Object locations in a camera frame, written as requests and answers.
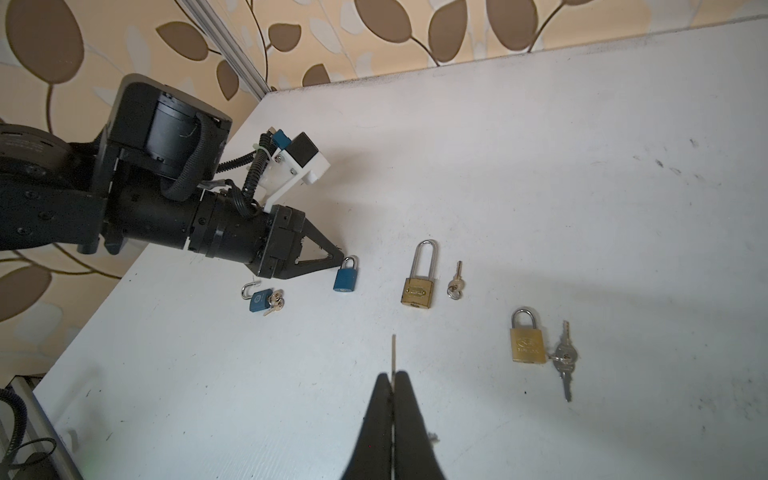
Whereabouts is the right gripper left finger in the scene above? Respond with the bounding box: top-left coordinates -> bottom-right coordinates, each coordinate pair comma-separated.
341,373 -> 394,480

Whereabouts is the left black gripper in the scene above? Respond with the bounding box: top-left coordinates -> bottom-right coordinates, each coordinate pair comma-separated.
257,205 -> 345,280

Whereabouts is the small brass padlock with keys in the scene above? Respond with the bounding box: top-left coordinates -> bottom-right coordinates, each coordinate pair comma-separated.
510,307 -> 547,364

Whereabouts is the blue padlock shackle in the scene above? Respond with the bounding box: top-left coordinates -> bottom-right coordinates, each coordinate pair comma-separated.
333,255 -> 358,293

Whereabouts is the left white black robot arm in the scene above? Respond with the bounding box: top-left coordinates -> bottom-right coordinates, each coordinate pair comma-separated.
1,74 -> 346,280

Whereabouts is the blue padlock with keys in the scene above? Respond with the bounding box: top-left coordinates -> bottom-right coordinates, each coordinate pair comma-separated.
241,281 -> 285,316

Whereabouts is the small brass padlock key bunch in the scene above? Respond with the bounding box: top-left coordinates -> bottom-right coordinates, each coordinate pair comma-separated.
550,320 -> 578,402

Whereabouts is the small silver key with ring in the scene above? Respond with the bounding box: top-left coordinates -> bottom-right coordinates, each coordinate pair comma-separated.
446,260 -> 465,300

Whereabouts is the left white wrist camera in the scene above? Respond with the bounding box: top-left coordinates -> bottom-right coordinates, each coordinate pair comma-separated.
257,130 -> 330,213

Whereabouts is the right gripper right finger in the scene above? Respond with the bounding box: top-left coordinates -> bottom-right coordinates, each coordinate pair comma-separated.
393,371 -> 445,480

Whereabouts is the large brass padlock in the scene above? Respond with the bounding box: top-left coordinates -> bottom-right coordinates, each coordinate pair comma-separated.
401,239 -> 438,309

